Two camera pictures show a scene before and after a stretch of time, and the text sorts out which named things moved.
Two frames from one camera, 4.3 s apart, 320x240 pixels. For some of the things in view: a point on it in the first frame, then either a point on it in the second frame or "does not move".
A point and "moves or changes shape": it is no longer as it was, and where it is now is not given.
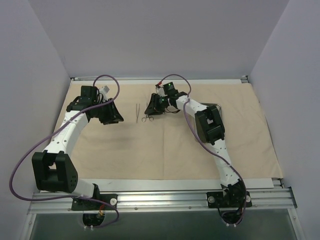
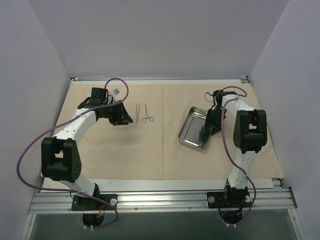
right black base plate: [215, 199] does not move
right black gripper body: [155, 104] to [211, 120]
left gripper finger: [112, 115] to [125, 117]
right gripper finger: [154, 107] to [205, 133]
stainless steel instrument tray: [219, 108] moves or changes shape
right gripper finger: [156, 111] to [215, 129]
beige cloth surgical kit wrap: [162, 146] does not move
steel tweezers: [137, 114] does not move
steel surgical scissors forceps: [151, 118] does not move
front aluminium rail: [275, 201] does not move
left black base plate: [111, 199] does not move
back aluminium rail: [243, 77] does not move
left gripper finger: [105, 120] to [122, 122]
